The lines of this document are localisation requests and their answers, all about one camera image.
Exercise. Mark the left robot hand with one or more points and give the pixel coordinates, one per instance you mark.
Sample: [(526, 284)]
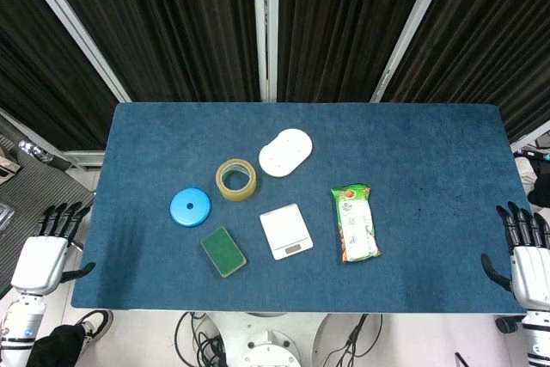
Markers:
[(40, 257)]

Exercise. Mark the white aluminium frame post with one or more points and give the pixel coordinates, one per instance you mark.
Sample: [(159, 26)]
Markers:
[(71, 25), (410, 27), (266, 27)]

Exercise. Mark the clear packing tape roll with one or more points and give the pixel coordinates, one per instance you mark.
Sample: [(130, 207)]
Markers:
[(236, 180)]

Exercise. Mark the green sponge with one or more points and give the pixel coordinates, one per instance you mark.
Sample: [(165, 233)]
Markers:
[(223, 251)]

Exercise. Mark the blue round lid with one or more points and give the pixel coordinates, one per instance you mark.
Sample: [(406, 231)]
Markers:
[(190, 207)]

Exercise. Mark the black caster wheel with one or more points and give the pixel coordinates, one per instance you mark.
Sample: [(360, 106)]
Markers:
[(506, 324)]

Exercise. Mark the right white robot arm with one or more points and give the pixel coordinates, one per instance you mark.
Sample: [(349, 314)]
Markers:
[(537, 334)]

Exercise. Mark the blue felt table mat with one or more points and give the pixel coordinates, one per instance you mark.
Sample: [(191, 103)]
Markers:
[(301, 135)]

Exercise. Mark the black trouser leg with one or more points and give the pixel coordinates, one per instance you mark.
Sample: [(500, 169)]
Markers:
[(56, 346)]

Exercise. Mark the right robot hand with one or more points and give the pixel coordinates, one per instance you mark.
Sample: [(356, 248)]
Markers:
[(526, 264)]

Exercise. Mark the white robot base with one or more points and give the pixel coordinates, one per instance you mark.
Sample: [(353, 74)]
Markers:
[(266, 341)]

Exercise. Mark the white oval plastic plate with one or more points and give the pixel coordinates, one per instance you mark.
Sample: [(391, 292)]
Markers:
[(285, 152)]

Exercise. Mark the white kitchen scale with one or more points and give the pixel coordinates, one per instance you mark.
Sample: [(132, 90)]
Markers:
[(285, 231)]

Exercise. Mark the black and white sneaker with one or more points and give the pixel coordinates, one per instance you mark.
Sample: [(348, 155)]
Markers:
[(95, 325)]

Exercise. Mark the green snack packet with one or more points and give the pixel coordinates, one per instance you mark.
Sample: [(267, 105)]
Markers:
[(355, 223)]

